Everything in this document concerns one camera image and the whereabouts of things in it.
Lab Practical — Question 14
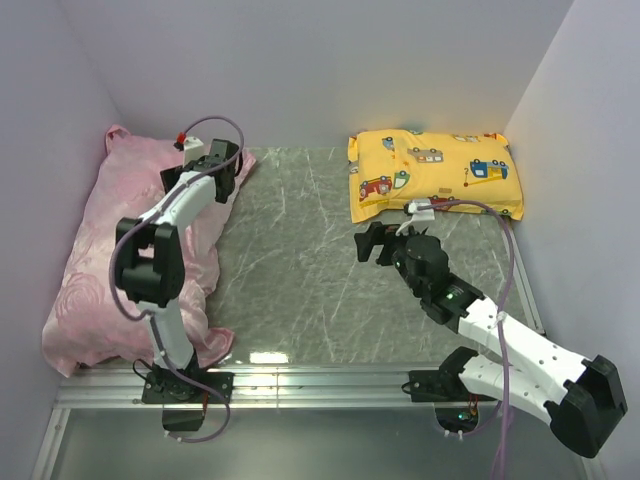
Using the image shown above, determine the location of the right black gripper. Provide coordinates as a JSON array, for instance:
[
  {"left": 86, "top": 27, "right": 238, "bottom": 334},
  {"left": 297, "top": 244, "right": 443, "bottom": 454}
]
[{"left": 355, "top": 221, "right": 428, "bottom": 298}]

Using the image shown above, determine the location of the pink satin pillowcase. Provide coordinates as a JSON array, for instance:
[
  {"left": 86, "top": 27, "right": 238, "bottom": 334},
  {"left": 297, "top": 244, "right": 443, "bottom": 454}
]
[{"left": 42, "top": 125, "right": 236, "bottom": 377}]

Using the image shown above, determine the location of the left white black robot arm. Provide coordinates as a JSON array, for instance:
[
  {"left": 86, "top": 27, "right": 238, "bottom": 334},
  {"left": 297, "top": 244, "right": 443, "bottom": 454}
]
[{"left": 109, "top": 136, "right": 243, "bottom": 402}]

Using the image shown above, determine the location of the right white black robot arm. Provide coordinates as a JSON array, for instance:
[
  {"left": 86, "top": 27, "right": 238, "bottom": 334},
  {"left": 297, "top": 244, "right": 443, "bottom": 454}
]
[{"left": 354, "top": 222, "right": 628, "bottom": 458}]

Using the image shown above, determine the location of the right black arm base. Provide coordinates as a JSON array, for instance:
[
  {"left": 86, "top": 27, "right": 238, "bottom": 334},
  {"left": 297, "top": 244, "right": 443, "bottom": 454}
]
[{"left": 400, "top": 347, "right": 501, "bottom": 440}]

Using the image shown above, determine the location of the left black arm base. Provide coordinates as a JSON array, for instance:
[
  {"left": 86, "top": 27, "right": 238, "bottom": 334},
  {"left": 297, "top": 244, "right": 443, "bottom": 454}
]
[{"left": 132, "top": 359, "right": 234, "bottom": 444}]

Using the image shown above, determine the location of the yellow cartoon vehicle pillow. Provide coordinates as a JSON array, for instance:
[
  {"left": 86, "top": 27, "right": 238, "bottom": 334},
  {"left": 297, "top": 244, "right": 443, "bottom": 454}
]
[{"left": 347, "top": 129, "right": 524, "bottom": 223}]

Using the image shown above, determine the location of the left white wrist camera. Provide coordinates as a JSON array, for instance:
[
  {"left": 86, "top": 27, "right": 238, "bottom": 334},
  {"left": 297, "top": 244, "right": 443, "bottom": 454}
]
[{"left": 174, "top": 132, "right": 205, "bottom": 166}]

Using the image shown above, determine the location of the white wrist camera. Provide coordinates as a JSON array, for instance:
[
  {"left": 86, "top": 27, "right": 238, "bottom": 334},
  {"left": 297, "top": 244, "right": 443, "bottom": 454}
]
[
  {"left": 174, "top": 132, "right": 205, "bottom": 166},
  {"left": 397, "top": 199, "right": 435, "bottom": 235}
]

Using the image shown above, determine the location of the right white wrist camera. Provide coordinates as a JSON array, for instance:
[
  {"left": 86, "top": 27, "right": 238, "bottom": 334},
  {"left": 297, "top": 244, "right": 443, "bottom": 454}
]
[{"left": 397, "top": 199, "right": 435, "bottom": 235}]

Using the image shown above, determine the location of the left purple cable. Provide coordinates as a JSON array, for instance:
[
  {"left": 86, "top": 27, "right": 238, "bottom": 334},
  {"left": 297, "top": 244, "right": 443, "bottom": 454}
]
[{"left": 109, "top": 116, "right": 245, "bottom": 444}]

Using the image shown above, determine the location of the purple cable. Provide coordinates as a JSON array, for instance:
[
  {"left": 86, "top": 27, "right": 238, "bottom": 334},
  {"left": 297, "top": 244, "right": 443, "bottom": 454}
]
[
  {"left": 414, "top": 198, "right": 518, "bottom": 480},
  {"left": 109, "top": 116, "right": 245, "bottom": 444}
]

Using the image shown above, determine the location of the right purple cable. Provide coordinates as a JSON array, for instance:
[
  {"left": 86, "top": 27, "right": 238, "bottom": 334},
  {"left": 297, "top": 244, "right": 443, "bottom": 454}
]
[{"left": 414, "top": 198, "right": 518, "bottom": 480}]

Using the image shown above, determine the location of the aluminium mounting rail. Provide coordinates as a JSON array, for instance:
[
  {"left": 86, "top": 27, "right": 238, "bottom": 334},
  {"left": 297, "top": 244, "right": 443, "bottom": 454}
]
[{"left": 53, "top": 363, "right": 586, "bottom": 410}]

